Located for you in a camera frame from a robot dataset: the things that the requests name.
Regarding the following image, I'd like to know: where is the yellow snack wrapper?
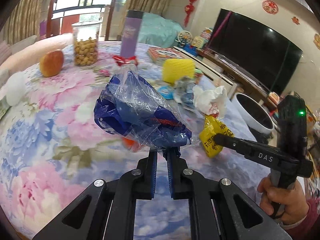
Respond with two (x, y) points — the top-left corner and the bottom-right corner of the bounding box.
(198, 115), (235, 158)

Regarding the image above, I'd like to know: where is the teal covered furniture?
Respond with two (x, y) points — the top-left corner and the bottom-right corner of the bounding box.
(138, 12), (183, 48)

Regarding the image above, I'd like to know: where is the silver blue wrapper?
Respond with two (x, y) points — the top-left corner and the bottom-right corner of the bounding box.
(173, 76), (196, 108)

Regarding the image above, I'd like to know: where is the red apple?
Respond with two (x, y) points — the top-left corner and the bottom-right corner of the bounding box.
(39, 50), (64, 77)

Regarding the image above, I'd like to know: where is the green carton box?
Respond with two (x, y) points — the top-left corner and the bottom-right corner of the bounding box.
(194, 68), (203, 84)

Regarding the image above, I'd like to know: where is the black television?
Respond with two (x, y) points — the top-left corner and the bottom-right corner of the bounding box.
(208, 9), (303, 94)

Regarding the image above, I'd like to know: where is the white round object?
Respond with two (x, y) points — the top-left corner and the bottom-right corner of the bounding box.
(5, 72), (26, 106)

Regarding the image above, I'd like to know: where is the clear popcorn jar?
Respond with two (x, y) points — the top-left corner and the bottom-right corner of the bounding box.
(72, 21), (101, 67)

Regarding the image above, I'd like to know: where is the purple thermos bottle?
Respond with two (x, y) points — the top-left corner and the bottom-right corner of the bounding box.
(120, 10), (144, 58)

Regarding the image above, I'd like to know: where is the toy ferris wheel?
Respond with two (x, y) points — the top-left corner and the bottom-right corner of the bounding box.
(176, 30), (193, 48)

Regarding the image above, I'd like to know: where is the floral tablecloth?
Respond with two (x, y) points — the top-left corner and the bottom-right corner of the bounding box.
(1, 42), (269, 239)

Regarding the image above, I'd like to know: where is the blue clear plastic bag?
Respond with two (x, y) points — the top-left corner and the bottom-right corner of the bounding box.
(94, 64), (193, 149)

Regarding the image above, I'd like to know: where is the red snack packet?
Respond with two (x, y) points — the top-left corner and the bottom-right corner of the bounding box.
(112, 55), (138, 67)

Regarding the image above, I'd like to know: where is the stack of children books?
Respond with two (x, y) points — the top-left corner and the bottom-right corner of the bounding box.
(147, 47), (184, 66)

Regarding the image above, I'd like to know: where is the white tissue wrapper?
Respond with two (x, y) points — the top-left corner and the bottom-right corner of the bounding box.
(193, 85), (228, 119)

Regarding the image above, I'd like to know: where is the white tv cabinet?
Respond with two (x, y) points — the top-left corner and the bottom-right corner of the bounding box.
(174, 46), (277, 111)

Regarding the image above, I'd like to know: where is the white trash bin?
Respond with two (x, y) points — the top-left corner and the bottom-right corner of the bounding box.
(231, 93), (274, 135)

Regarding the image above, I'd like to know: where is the right hand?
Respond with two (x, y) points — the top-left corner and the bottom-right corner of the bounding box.
(257, 176), (309, 225)

